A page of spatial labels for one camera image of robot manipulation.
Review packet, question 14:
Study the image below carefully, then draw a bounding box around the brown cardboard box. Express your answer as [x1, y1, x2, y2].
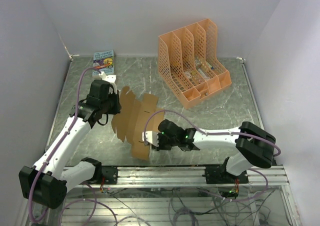
[111, 86, 164, 161]

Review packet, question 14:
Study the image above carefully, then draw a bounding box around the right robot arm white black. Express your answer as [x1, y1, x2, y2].
[142, 119, 276, 184]

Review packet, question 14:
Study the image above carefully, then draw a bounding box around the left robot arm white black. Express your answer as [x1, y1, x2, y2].
[18, 75, 121, 209]

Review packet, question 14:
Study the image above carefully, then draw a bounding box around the blue paperback book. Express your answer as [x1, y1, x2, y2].
[92, 49, 115, 75]

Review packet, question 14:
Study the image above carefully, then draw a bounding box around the peach plastic file organizer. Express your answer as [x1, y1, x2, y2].
[157, 18, 232, 109]

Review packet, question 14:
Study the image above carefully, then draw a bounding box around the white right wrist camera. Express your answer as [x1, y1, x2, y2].
[142, 130, 161, 147]

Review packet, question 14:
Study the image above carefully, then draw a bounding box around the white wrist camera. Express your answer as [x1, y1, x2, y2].
[98, 72, 117, 91]
[142, 130, 161, 147]

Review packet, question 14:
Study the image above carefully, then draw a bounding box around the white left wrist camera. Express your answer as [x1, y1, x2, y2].
[98, 72, 117, 91]

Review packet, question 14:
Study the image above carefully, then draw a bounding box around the aluminium mounting rail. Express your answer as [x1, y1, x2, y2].
[62, 164, 290, 187]

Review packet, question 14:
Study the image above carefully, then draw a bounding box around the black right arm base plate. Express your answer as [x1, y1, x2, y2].
[202, 164, 249, 185]

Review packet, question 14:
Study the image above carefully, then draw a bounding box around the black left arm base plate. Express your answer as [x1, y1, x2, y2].
[101, 166, 119, 185]

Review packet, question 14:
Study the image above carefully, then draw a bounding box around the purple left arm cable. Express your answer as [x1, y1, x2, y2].
[27, 67, 118, 226]

